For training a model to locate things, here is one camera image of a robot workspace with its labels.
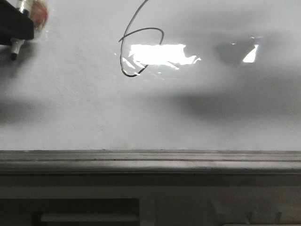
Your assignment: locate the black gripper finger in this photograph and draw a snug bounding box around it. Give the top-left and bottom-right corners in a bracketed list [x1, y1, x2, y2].
[0, 0, 34, 45]

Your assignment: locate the white black-tipped whiteboard marker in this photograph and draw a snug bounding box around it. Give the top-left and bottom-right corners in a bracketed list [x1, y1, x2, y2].
[10, 0, 33, 61]

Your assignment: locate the red cap under clear tape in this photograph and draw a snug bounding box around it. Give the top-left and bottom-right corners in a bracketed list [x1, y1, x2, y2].
[30, 0, 48, 31]

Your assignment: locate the white whiteboard with metal frame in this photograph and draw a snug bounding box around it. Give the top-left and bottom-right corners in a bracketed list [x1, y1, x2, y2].
[0, 0, 301, 174]

